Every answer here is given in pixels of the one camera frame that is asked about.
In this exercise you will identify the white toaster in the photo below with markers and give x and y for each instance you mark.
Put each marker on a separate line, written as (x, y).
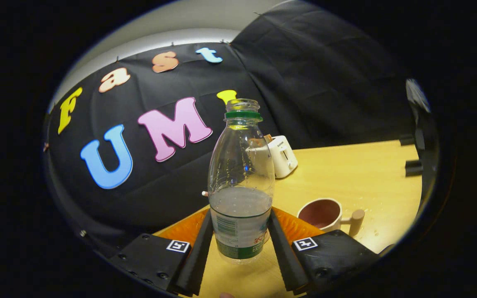
(285, 157)

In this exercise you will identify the black backdrop cloth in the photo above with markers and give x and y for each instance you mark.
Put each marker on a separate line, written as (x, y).
(325, 82)

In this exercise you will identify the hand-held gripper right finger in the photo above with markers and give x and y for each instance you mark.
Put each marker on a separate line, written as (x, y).
(286, 260)

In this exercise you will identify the clear plastic juice bottle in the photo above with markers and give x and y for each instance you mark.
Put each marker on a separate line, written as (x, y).
(240, 207)

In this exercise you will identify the black metal stand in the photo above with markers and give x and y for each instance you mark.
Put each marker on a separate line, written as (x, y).
(422, 136)

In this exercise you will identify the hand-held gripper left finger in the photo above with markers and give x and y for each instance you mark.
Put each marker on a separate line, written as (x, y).
(197, 260)

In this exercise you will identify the wooden table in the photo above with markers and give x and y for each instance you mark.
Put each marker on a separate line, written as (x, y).
(346, 178)

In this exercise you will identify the toast bread slice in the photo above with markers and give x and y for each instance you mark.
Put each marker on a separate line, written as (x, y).
(268, 138)

